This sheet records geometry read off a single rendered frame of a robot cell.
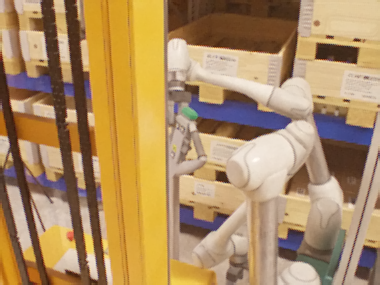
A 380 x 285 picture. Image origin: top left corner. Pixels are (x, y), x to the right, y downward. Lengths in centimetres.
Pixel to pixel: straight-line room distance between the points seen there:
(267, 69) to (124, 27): 161
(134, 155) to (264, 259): 65
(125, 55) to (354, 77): 167
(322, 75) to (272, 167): 120
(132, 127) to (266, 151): 47
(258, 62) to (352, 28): 53
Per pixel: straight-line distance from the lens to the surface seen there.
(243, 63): 234
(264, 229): 129
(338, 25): 223
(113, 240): 107
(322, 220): 195
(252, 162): 114
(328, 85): 231
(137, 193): 93
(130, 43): 78
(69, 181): 106
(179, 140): 174
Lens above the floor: 209
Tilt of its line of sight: 27 degrees down
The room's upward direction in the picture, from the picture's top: 1 degrees clockwise
